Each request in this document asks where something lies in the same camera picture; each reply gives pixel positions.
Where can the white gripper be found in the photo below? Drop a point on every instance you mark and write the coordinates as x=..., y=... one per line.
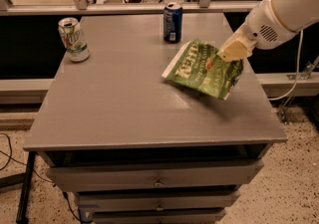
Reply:
x=265, y=26

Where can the green jalapeno chip bag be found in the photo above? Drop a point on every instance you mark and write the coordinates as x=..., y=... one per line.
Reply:
x=197, y=66

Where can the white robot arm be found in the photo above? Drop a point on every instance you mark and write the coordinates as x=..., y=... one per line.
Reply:
x=296, y=15

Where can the blue pepsi can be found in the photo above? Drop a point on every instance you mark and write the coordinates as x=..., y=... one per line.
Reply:
x=172, y=22

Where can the white green soda can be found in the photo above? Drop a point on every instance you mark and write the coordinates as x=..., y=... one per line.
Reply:
x=73, y=39

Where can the grey bottom drawer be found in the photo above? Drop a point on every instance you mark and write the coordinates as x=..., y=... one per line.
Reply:
x=173, y=216

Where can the grey drawer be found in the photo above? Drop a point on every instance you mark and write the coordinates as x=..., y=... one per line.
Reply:
x=150, y=176
x=158, y=200
x=173, y=216

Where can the grey middle drawer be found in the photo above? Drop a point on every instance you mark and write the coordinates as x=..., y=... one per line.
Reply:
x=158, y=200

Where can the grey top drawer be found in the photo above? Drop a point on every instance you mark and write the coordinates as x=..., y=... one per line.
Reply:
x=150, y=176

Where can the black metal stand leg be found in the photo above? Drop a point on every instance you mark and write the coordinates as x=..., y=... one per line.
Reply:
x=27, y=178

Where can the metal floor bracket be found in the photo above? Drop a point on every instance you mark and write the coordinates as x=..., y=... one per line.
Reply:
x=305, y=84

